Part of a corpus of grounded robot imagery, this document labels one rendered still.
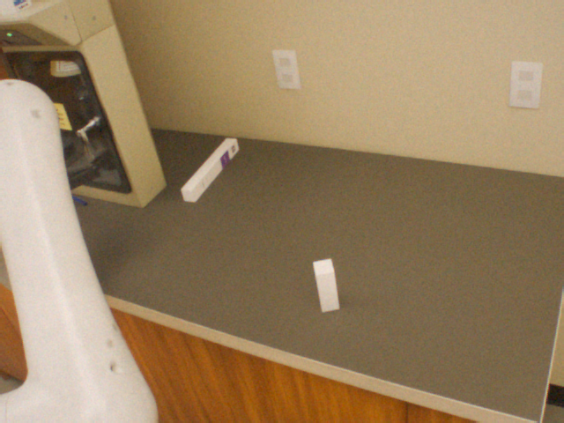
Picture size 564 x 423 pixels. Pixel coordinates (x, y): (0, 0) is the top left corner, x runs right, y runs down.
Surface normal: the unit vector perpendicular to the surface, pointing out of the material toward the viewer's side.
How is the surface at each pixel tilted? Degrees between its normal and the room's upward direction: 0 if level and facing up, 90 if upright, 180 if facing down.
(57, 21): 90
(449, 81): 90
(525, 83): 90
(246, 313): 0
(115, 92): 90
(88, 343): 37
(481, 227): 0
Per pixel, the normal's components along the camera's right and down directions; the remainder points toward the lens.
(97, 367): 0.42, -0.62
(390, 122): -0.45, 0.58
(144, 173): 0.88, 0.15
